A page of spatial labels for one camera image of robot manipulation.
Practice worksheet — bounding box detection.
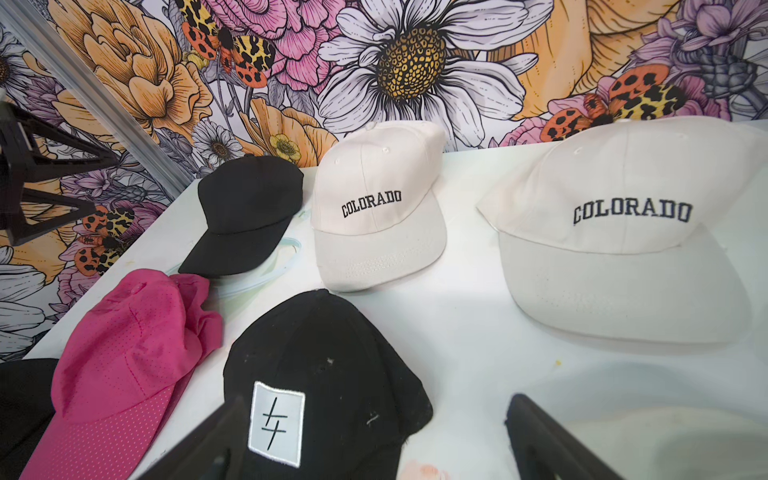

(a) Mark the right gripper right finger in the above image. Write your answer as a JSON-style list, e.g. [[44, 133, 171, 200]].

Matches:
[[505, 393, 621, 480]]

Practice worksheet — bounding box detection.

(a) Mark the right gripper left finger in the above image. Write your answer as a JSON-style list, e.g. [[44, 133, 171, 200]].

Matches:
[[140, 396, 248, 480]]

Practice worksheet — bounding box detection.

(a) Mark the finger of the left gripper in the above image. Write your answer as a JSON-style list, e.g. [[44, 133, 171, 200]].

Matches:
[[1, 101, 119, 246]]

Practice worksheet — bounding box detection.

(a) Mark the black cap with patch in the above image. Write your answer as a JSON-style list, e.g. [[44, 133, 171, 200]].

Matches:
[[223, 289, 433, 479]]

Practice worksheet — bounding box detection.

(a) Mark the pink cap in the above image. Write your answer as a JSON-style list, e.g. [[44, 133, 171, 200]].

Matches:
[[21, 269, 223, 479]]

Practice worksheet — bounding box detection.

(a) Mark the white Colorado cap front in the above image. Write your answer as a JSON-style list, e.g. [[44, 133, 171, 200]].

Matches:
[[566, 407, 767, 479]]

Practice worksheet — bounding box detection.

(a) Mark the white colorado cap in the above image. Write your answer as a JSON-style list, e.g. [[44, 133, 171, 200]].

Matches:
[[566, 407, 767, 479], [311, 121, 447, 292], [478, 116, 767, 344]]

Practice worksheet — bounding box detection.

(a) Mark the white Colorado cap back right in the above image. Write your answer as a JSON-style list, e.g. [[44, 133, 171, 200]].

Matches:
[[478, 116, 767, 344]]

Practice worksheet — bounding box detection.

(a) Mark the white Colorado cap back centre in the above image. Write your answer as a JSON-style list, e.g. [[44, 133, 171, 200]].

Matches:
[[311, 121, 447, 292]]

